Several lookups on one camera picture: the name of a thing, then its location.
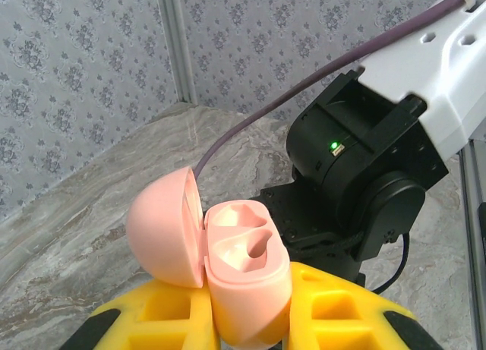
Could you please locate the right gripper thin black cable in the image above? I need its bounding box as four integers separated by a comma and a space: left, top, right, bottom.
371, 231, 413, 295

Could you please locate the aluminium frame post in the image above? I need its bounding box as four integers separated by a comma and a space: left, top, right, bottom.
156, 0, 199, 105

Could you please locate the pink earbud charging case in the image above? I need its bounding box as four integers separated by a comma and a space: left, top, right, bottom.
125, 166, 293, 347

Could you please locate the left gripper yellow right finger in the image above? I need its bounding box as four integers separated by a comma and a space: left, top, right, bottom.
282, 261, 443, 350

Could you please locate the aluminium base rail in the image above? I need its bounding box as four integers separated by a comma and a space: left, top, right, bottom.
457, 137, 486, 350

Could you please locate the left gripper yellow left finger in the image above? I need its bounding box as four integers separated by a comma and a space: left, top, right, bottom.
60, 277, 222, 350

